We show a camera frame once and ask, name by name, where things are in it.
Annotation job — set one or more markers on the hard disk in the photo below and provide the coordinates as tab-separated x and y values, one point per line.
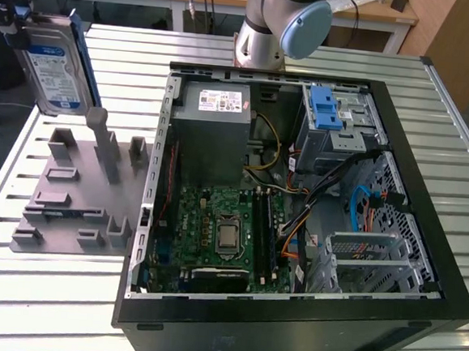
51	71

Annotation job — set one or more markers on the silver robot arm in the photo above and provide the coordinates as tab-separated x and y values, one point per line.
262	23

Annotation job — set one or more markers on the metal disk bay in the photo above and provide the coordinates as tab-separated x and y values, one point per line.
374	263

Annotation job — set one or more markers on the grey parts rack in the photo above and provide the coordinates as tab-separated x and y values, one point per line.
82	196

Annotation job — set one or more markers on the grey power supply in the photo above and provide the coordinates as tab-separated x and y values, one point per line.
208	149

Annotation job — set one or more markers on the green motherboard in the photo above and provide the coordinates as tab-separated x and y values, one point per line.
193	205

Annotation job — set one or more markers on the CPU socket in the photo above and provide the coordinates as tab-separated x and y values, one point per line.
229	219

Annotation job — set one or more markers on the silver CPU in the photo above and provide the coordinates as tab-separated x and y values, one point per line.
228	238

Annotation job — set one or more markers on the blue plastic latch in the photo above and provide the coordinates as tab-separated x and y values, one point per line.
325	109

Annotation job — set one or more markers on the metal drive cage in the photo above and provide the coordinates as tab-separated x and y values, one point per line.
322	150

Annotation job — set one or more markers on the black graphics card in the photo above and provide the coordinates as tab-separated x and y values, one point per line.
218	279

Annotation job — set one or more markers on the RAM stick with blue label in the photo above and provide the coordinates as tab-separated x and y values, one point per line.
272	235

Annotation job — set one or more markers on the black PC case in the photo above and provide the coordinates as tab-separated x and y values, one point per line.
246	331

